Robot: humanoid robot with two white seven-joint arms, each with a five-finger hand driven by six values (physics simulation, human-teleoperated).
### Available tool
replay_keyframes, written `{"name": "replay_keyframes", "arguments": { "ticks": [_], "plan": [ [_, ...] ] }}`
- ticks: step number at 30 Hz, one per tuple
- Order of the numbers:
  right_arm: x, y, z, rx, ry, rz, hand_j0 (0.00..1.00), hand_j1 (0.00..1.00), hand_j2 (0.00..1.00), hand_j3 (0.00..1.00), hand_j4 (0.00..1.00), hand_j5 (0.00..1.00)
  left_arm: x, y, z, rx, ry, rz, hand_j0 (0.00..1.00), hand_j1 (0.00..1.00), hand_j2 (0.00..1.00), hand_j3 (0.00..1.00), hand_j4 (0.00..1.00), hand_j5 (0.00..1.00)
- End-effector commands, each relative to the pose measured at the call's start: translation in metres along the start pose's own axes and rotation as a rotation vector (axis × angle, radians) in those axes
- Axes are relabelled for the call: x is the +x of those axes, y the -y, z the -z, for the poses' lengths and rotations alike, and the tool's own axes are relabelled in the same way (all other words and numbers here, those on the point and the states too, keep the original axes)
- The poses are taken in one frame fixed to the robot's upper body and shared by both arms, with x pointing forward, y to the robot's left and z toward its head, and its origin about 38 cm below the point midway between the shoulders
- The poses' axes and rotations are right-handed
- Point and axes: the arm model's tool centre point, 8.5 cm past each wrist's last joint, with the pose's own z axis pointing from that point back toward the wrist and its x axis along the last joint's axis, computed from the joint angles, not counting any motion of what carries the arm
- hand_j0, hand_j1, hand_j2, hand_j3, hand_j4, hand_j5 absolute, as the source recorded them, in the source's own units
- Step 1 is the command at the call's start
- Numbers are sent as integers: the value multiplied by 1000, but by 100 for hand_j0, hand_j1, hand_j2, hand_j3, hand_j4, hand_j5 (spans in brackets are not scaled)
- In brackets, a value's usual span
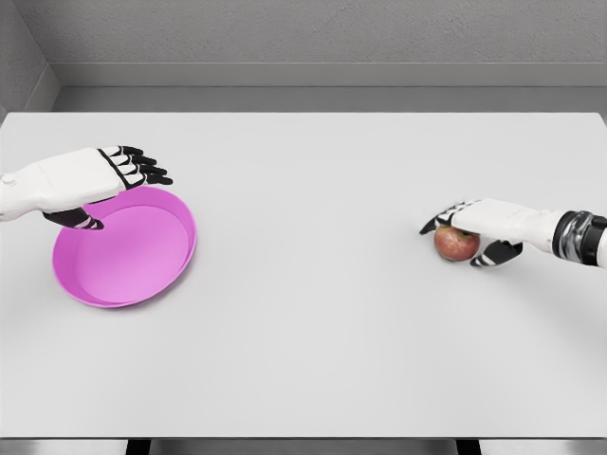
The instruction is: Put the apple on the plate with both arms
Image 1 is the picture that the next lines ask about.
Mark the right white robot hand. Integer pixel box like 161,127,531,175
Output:
418,197,535,269

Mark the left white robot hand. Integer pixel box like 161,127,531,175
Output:
28,144,175,232

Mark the red apple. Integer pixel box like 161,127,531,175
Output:
433,225,482,263

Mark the pink round plate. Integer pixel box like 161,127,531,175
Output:
52,185,198,310

